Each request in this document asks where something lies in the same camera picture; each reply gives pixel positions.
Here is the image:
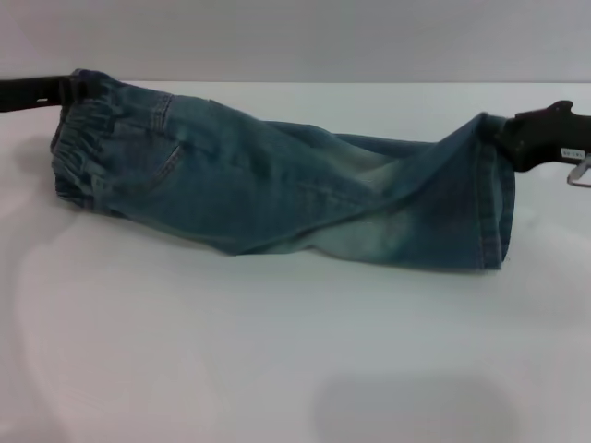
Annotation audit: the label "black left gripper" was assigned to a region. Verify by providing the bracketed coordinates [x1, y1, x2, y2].
[0, 68, 101, 114]

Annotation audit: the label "blue denim shorts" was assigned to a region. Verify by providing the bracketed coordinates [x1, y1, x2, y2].
[49, 68, 517, 273]

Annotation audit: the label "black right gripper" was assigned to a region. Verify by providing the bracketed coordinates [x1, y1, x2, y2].
[492, 100, 591, 174]

